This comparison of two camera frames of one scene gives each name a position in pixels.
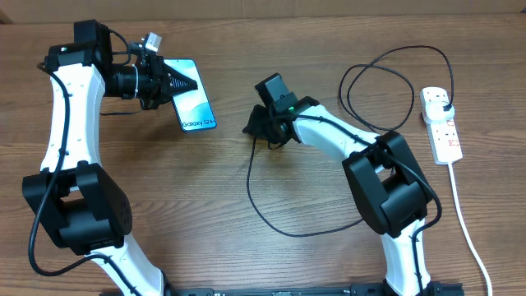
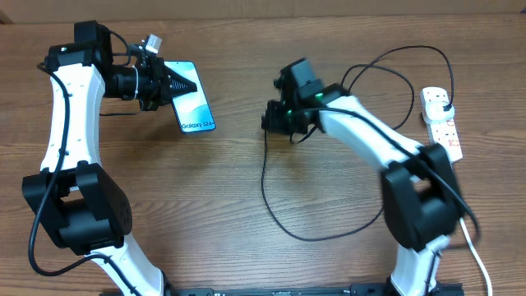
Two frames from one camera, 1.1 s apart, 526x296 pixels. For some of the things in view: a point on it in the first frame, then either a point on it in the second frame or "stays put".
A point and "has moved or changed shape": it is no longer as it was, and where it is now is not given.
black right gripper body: (262, 125) → (282, 119)
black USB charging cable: (357, 70) has moved or changed shape
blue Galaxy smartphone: (194, 108) stays put
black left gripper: (160, 79) stays put
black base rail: (435, 289) stays put
